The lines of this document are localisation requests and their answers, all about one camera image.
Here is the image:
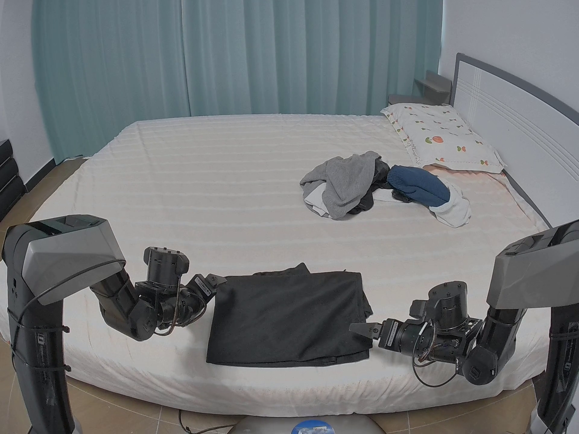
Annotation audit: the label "black cable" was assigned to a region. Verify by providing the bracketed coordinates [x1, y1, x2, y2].
[177, 408, 201, 434]
[8, 257, 128, 334]

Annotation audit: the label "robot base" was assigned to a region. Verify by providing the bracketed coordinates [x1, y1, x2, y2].
[232, 414, 386, 434]

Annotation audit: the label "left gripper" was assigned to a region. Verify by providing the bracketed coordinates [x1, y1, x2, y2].
[187, 273, 229, 309]

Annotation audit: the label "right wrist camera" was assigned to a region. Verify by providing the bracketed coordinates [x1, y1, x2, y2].
[408, 280, 470, 330]

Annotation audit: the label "grey bedside table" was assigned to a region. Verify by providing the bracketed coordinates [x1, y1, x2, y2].
[387, 70, 454, 107]

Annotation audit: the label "bed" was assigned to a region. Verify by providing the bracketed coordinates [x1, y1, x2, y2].
[0, 52, 579, 417]

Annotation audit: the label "blue-green curtain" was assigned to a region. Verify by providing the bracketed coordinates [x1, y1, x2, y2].
[31, 0, 191, 165]
[181, 0, 445, 117]

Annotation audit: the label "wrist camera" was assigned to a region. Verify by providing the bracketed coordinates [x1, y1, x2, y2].
[142, 244, 191, 289]
[408, 280, 470, 330]

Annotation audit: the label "black chest of drawers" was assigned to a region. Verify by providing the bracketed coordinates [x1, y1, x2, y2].
[0, 138, 26, 221]

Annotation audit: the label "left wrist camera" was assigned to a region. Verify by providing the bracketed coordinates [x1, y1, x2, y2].
[142, 244, 191, 289]

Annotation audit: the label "white printed pillow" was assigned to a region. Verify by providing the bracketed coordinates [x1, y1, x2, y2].
[379, 102, 508, 175]

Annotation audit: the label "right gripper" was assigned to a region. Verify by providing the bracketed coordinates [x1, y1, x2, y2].
[348, 317, 413, 354]

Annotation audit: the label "pile of clothes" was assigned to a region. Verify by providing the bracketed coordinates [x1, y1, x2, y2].
[299, 150, 473, 229]

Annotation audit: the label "black T-shirt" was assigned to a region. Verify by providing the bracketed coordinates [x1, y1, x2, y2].
[205, 262, 375, 369]

